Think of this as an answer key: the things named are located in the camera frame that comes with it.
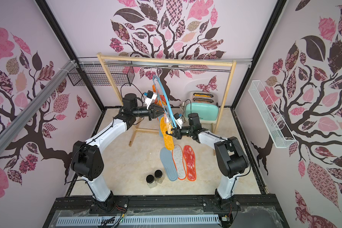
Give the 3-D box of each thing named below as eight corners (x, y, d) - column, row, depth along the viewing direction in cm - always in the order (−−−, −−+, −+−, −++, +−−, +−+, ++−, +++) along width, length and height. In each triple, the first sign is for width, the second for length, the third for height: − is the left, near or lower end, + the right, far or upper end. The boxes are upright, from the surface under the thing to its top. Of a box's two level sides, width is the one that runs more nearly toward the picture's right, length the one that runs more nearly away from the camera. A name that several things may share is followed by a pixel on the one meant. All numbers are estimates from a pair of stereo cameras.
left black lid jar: (148, 188, 81) (145, 183, 73) (149, 180, 84) (146, 174, 76) (155, 188, 81) (153, 183, 73) (156, 180, 84) (154, 174, 76)
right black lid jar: (156, 183, 83) (154, 177, 75) (156, 175, 86) (154, 169, 78) (162, 183, 83) (161, 177, 75) (163, 175, 86) (161, 169, 78)
